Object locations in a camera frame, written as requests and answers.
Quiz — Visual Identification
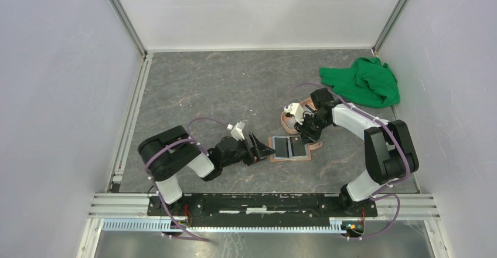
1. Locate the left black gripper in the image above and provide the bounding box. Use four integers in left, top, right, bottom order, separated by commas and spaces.
222, 132, 276, 168

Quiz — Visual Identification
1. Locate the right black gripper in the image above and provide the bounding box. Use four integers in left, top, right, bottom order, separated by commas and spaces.
294, 113, 331, 146

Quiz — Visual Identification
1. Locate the black card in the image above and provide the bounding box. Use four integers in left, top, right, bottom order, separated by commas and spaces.
290, 136, 307, 157

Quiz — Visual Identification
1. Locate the pink oval tray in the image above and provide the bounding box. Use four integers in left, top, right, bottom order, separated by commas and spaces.
280, 98, 316, 135

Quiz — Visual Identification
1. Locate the tan leather card holder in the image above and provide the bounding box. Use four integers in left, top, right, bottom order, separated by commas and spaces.
268, 135, 323, 162

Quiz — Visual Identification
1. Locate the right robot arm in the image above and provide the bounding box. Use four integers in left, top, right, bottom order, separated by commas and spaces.
285, 88, 419, 216

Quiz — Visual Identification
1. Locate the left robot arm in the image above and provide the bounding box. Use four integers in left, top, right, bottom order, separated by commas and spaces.
138, 122, 275, 216

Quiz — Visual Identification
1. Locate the green cloth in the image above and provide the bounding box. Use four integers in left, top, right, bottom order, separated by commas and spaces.
319, 57, 401, 108

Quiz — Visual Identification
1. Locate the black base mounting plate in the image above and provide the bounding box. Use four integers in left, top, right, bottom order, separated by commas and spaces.
147, 193, 378, 227

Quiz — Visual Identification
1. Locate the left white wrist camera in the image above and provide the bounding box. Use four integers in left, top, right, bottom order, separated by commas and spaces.
226, 121, 246, 141

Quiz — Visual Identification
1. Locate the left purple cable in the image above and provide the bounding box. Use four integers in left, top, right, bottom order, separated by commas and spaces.
145, 118, 232, 243

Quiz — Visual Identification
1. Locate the purple cable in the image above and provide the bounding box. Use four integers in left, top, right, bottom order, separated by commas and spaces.
288, 83, 411, 242
145, 118, 232, 243

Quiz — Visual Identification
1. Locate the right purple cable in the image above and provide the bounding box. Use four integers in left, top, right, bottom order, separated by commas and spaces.
288, 83, 411, 242

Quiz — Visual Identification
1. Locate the grey slotted cable duct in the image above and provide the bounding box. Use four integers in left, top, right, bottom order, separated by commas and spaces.
101, 219, 344, 234

